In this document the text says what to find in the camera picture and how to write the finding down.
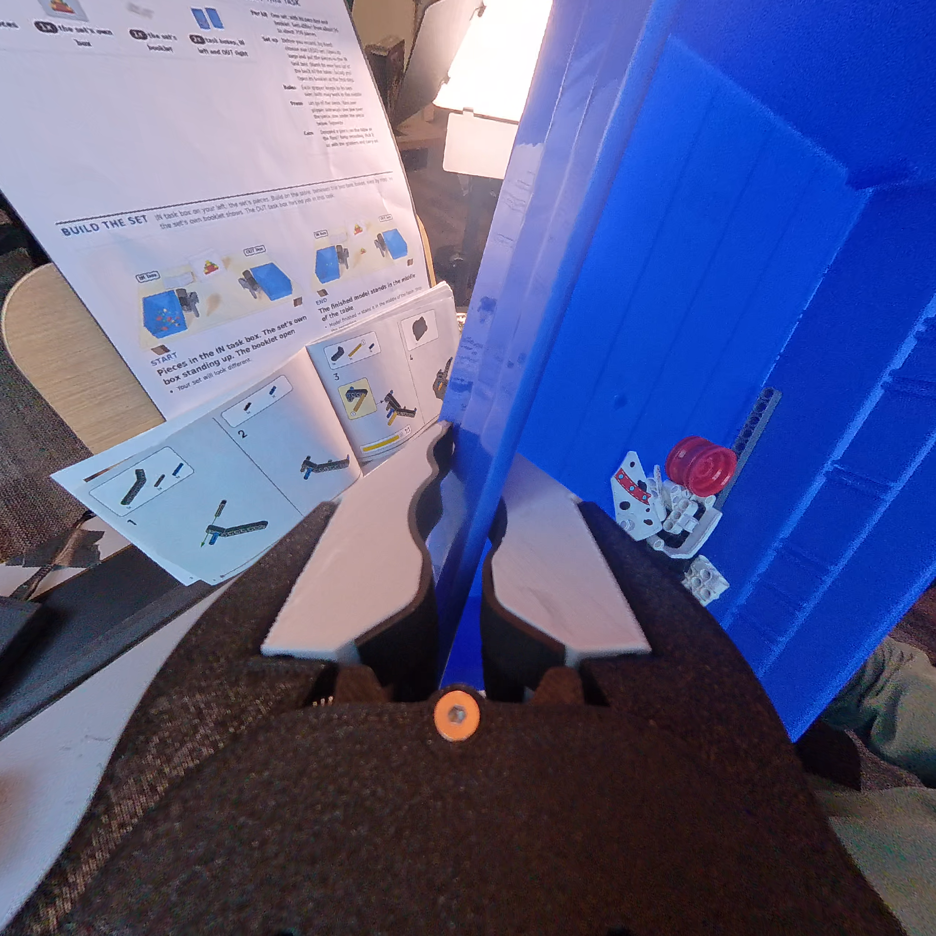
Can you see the person's torso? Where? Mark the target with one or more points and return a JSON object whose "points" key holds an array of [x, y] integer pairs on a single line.
{"points": [[878, 790]]}

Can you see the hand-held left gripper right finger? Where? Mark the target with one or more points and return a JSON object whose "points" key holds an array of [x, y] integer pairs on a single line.
{"points": [[571, 578]]}

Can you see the red toy wheel hub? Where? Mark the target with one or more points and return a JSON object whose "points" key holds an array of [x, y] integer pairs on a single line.
{"points": [[702, 465]]}

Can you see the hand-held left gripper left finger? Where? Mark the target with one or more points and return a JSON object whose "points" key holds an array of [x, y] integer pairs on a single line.
{"points": [[359, 578]]}

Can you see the bright light panel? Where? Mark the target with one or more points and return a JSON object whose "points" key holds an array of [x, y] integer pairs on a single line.
{"points": [[495, 59]]}

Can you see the large printed instruction sheet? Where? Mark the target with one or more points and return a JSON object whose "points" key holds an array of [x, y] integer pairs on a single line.
{"points": [[205, 132]]}

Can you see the pile of white toy panels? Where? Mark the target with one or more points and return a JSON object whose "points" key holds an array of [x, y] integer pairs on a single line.
{"points": [[655, 512]]}

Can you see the instruction booklet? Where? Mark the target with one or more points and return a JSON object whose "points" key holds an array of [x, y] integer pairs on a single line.
{"points": [[234, 468]]}

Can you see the blue storage bin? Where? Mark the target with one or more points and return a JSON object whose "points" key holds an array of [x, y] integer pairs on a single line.
{"points": [[702, 220]]}

